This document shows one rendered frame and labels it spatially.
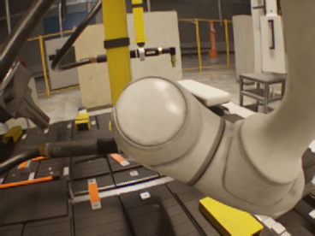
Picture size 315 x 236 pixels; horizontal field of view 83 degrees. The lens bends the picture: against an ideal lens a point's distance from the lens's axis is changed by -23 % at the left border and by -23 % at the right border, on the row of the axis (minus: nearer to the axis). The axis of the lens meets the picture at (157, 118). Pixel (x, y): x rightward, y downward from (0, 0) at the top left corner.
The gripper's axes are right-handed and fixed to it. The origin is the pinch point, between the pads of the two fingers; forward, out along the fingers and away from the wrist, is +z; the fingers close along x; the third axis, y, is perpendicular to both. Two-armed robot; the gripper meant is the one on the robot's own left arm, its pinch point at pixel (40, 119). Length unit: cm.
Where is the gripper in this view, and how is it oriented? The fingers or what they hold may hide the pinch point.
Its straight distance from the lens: 54.6
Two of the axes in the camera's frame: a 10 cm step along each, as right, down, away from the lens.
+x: -1.0, -7.6, 6.4
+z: 3.8, 5.7, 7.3
